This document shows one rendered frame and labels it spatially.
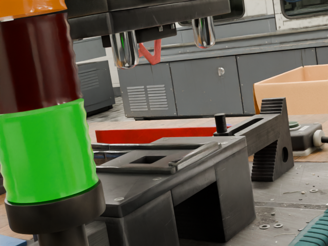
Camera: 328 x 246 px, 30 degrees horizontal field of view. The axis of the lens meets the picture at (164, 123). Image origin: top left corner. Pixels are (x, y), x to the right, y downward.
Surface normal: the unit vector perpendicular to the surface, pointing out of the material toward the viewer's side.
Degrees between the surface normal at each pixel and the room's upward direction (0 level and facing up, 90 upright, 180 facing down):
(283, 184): 0
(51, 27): 76
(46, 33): 104
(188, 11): 90
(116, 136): 90
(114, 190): 0
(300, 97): 88
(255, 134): 90
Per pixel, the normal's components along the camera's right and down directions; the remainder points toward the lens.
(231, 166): 0.81, -0.03
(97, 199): 0.92, -0.08
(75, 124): 0.86, 0.19
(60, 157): 0.51, 0.31
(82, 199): 0.66, 0.03
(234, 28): -0.61, 0.23
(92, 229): -0.15, -0.97
